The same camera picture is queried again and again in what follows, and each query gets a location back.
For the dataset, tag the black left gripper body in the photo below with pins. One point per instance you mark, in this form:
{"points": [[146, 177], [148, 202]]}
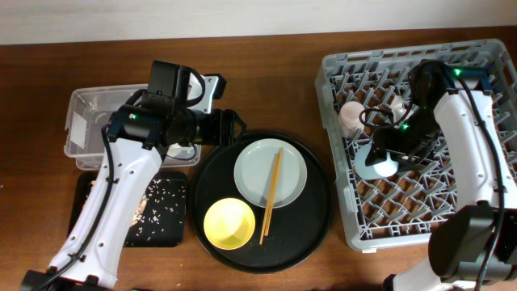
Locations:
{"points": [[211, 128]]}

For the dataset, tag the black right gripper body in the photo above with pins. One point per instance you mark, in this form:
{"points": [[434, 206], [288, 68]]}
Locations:
{"points": [[409, 141]]}

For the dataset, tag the blue cup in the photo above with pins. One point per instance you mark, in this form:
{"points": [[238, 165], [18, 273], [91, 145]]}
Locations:
{"points": [[380, 170]]}

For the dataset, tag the pink cup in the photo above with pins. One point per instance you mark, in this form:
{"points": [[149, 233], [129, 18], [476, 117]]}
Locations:
{"points": [[348, 118]]}

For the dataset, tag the yellow bowl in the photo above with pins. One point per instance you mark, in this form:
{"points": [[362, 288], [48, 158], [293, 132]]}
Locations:
{"points": [[229, 224]]}

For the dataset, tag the food scraps pile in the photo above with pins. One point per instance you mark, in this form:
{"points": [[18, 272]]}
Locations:
{"points": [[139, 212]]}

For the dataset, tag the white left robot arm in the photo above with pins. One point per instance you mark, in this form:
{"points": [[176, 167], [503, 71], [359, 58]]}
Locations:
{"points": [[136, 141]]}

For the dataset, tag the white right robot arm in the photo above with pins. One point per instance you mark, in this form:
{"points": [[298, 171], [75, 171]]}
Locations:
{"points": [[476, 246]]}

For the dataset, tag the clear plastic waste bin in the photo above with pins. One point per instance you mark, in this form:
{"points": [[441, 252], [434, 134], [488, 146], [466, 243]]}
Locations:
{"points": [[91, 108]]}

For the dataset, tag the grey plastic dishwasher rack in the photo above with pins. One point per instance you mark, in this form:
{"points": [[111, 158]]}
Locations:
{"points": [[402, 210]]}

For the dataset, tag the grey round plate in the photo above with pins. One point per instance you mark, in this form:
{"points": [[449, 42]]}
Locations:
{"points": [[253, 171]]}

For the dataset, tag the wooden chopstick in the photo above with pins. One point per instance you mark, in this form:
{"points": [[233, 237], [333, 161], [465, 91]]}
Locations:
{"points": [[272, 192], [261, 237]]}

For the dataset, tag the black rectangular tray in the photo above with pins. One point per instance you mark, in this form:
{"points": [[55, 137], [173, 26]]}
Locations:
{"points": [[163, 220]]}

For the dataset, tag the round black serving tray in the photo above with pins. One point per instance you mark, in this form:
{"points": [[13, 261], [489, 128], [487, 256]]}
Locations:
{"points": [[296, 229]]}

